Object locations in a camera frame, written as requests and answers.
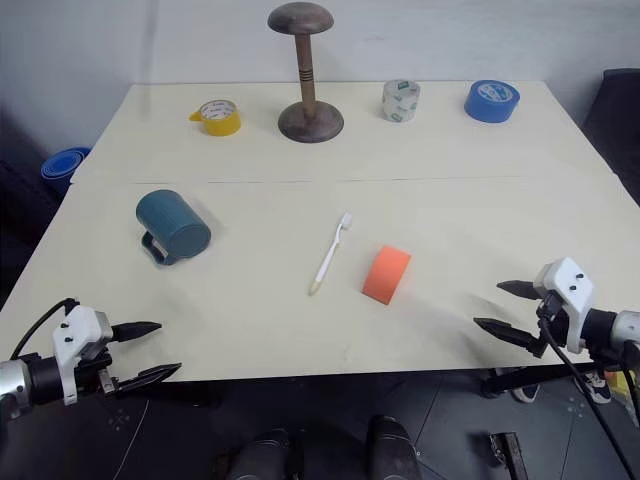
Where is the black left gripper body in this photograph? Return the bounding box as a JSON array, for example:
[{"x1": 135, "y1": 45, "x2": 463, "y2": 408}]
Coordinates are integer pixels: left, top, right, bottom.
[{"x1": 72, "y1": 325, "x2": 121, "y2": 400}]

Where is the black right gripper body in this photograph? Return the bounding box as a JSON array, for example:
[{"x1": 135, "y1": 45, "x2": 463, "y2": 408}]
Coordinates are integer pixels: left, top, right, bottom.
[{"x1": 528, "y1": 292, "x2": 571, "y2": 359}]

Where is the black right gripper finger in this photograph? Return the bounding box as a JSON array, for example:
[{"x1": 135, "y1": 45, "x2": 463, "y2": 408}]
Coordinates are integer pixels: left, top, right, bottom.
[
  {"x1": 496, "y1": 280, "x2": 541, "y2": 302},
  {"x1": 473, "y1": 317, "x2": 542, "y2": 357}
]

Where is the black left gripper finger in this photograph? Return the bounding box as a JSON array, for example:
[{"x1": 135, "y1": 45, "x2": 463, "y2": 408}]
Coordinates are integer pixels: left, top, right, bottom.
[
  {"x1": 114, "y1": 362, "x2": 183, "y2": 400},
  {"x1": 110, "y1": 321, "x2": 164, "y2": 344}
]

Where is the black table leg bar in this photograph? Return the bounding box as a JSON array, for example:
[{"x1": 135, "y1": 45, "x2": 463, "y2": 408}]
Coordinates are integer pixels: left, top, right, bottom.
[{"x1": 480, "y1": 363, "x2": 606, "y2": 399}]

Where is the white and blue sneaker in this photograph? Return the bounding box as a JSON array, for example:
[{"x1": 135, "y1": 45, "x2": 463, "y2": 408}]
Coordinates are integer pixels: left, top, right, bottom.
[{"x1": 573, "y1": 369, "x2": 613, "y2": 405}]

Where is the teal plastic mug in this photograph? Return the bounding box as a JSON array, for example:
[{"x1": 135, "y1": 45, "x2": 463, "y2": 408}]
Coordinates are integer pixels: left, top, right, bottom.
[{"x1": 135, "y1": 189, "x2": 212, "y2": 269}]

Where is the dark rounded robot leg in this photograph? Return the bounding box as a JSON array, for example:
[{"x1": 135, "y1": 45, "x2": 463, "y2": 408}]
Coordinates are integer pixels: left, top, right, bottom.
[
  {"x1": 230, "y1": 428, "x2": 292, "y2": 480},
  {"x1": 366, "y1": 414, "x2": 422, "y2": 480}
]

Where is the blue rolled mat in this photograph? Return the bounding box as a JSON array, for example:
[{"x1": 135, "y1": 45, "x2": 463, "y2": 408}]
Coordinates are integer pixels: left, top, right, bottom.
[{"x1": 40, "y1": 146, "x2": 93, "y2": 197}]

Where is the white toothbrush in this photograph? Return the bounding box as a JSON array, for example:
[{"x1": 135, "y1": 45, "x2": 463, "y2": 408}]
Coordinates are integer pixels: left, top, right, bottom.
[{"x1": 307, "y1": 211, "x2": 354, "y2": 297}]

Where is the blue tape roll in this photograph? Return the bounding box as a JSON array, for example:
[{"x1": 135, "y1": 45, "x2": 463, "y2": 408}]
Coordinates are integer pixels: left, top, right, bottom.
[{"x1": 463, "y1": 79, "x2": 521, "y2": 124}]

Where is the clear printed tape roll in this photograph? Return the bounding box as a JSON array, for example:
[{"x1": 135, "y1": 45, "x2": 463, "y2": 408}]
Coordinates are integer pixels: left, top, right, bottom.
[{"x1": 376, "y1": 78, "x2": 422, "y2": 124}]

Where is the yellow tape roll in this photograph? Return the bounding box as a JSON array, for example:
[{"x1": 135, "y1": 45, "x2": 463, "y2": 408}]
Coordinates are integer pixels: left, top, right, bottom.
[{"x1": 188, "y1": 99, "x2": 243, "y2": 137}]

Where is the brown wooden hat stand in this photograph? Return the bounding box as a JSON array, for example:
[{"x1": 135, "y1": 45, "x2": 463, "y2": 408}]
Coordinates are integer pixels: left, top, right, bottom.
[{"x1": 266, "y1": 2, "x2": 346, "y2": 144}]

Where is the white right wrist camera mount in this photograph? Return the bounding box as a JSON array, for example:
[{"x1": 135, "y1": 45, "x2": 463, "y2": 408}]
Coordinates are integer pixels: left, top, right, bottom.
[{"x1": 532, "y1": 257, "x2": 596, "y2": 355}]

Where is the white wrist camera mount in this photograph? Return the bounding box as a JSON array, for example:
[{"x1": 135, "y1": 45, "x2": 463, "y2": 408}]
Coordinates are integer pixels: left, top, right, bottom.
[
  {"x1": 51, "y1": 305, "x2": 113, "y2": 407},
  {"x1": 532, "y1": 257, "x2": 596, "y2": 355}
]

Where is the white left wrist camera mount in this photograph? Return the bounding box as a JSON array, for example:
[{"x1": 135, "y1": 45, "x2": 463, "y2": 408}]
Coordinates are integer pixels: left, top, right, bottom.
[{"x1": 51, "y1": 305, "x2": 113, "y2": 407}]

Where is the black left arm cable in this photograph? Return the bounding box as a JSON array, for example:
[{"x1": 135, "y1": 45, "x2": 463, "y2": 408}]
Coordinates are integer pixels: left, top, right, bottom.
[{"x1": 10, "y1": 297, "x2": 80, "y2": 360}]

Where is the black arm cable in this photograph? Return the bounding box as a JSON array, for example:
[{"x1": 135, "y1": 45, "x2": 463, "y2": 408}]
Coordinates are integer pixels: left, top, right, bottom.
[
  {"x1": 10, "y1": 297, "x2": 80, "y2": 360},
  {"x1": 537, "y1": 294, "x2": 640, "y2": 480}
]

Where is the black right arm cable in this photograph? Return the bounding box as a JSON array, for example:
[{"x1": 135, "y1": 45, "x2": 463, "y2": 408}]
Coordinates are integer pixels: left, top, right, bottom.
[{"x1": 537, "y1": 294, "x2": 640, "y2": 480}]

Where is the black floor bracket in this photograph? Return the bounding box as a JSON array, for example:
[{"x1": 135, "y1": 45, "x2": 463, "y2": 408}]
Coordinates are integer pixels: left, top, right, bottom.
[{"x1": 489, "y1": 431, "x2": 529, "y2": 480}]

